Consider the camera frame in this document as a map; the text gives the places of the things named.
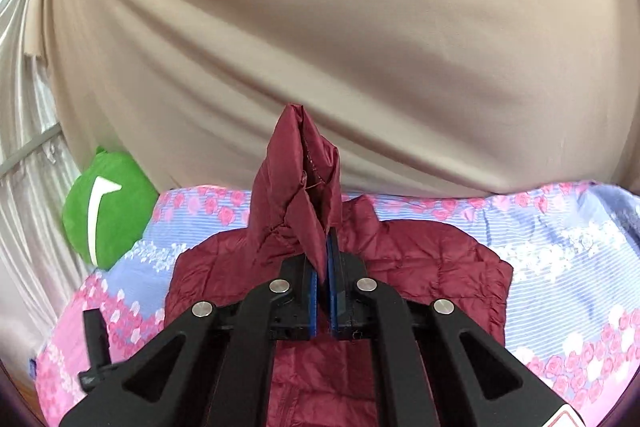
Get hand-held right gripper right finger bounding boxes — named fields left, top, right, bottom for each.
left=326, top=227, right=573, bottom=427

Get pink blue floral bedsheet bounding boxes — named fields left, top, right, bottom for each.
left=35, top=181, right=640, bottom=427

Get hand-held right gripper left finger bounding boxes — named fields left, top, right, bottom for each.
left=59, top=254, right=320, bottom=427

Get silver satin curtain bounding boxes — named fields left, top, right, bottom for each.
left=0, top=0, right=96, bottom=358

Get beige curtain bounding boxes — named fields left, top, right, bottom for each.
left=25, top=0, right=632, bottom=200

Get grey metal bar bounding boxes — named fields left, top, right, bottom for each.
left=0, top=130, right=64, bottom=176

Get green plush toy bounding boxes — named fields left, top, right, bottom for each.
left=62, top=146, right=161, bottom=271

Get maroon puffer jacket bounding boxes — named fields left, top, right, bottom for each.
left=164, top=103, right=515, bottom=427

